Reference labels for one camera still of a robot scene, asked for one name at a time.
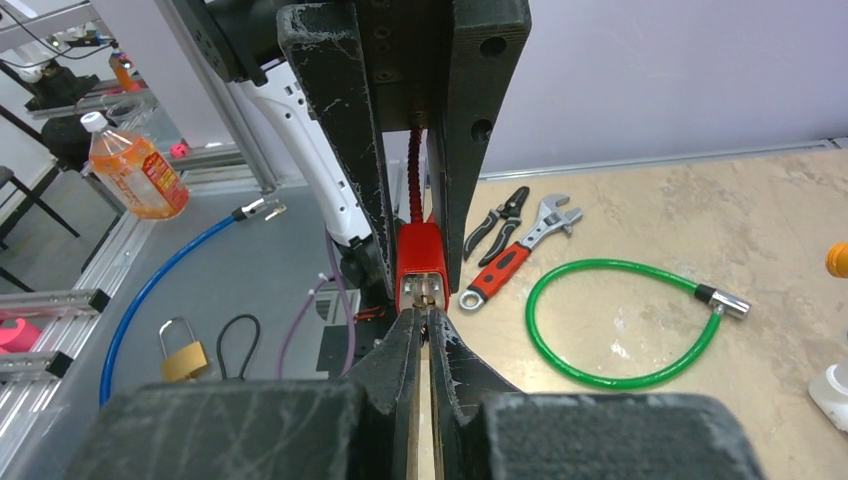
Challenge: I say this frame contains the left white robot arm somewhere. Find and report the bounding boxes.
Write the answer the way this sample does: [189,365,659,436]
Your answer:
[175,1,532,301]

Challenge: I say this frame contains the black pliers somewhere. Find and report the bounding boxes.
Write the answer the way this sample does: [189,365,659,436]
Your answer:
[462,186,530,267]

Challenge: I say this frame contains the black cable loop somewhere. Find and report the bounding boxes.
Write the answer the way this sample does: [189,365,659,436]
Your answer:
[215,313,262,382]

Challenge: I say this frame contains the red cable lock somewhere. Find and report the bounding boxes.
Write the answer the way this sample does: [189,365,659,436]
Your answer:
[395,128,450,313]

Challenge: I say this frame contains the orange drink bottle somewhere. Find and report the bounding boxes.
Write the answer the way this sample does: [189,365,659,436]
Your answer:
[80,111,190,220]

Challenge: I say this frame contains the blue cable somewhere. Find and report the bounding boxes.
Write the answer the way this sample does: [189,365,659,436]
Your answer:
[97,197,289,407]

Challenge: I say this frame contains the orange tap valve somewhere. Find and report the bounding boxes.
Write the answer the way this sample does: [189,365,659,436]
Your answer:
[825,242,848,278]

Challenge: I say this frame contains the green cable lock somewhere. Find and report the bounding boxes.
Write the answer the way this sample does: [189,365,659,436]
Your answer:
[525,258,753,391]

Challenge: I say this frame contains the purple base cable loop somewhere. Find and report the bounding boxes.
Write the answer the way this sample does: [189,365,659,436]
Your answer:
[276,228,359,382]

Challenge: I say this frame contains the small silver key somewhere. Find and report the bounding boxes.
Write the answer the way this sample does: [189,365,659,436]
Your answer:
[413,294,436,345]

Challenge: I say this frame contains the brass padlock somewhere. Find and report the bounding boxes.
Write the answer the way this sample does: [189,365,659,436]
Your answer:
[158,317,209,383]

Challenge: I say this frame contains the white PVC pipe frame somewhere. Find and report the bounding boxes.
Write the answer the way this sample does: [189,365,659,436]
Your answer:
[808,360,847,433]

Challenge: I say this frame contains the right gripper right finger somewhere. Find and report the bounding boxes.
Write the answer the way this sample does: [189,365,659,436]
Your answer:
[427,310,766,479]

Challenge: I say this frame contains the pink object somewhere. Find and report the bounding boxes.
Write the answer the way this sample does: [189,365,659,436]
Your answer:
[0,318,42,354]

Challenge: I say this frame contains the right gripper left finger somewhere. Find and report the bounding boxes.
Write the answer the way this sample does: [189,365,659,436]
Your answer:
[67,309,421,479]

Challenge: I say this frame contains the red handled adjustable wrench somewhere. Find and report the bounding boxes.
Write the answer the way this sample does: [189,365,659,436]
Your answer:
[458,193,583,312]

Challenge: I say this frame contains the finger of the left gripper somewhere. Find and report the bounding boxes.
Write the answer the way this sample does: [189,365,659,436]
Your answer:
[277,3,396,299]
[427,1,532,293]

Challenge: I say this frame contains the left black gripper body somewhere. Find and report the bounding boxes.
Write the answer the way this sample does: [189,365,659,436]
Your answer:
[173,1,449,133]

